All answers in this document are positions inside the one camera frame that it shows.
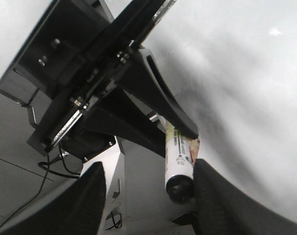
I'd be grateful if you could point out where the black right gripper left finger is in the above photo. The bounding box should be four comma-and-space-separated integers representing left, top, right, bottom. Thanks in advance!
0, 162, 106, 235

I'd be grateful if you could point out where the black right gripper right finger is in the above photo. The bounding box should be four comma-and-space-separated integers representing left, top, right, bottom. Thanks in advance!
193, 159, 297, 235

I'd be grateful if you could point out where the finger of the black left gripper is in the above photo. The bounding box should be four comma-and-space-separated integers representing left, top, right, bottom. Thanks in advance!
116, 48, 199, 139

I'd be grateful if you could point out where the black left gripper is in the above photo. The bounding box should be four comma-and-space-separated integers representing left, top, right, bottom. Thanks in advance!
0, 0, 170, 157

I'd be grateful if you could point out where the white whiteboard with aluminium frame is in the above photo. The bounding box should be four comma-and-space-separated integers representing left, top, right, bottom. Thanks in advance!
0, 0, 297, 224

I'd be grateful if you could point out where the black cable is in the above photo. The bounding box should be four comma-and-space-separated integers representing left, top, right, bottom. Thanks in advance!
0, 144, 82, 231

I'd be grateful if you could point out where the white whiteboard marker pen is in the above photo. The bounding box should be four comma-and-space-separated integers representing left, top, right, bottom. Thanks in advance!
164, 121, 200, 205

